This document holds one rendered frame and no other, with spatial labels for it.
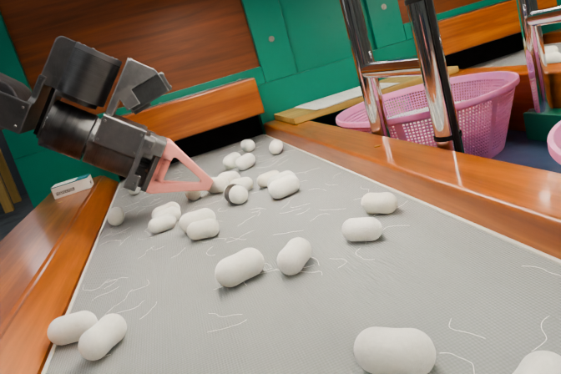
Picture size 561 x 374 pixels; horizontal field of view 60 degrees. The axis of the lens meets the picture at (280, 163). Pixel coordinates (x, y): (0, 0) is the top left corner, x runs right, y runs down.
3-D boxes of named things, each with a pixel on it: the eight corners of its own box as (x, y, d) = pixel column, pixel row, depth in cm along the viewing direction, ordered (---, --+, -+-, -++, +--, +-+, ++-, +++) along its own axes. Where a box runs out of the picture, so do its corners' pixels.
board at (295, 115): (295, 125, 83) (293, 118, 83) (275, 119, 98) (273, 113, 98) (459, 71, 90) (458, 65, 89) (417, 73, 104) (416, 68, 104)
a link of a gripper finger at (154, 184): (216, 155, 66) (150, 128, 64) (224, 163, 59) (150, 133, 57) (197, 201, 66) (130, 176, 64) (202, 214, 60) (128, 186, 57)
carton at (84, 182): (54, 199, 79) (50, 188, 79) (58, 194, 83) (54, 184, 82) (91, 187, 80) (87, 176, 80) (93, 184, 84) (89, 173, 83)
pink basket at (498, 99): (516, 179, 57) (502, 100, 55) (320, 194, 72) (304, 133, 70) (539, 119, 77) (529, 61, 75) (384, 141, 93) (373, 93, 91)
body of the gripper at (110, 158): (159, 133, 64) (104, 111, 62) (161, 141, 54) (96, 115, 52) (140, 179, 64) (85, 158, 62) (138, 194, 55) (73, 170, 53)
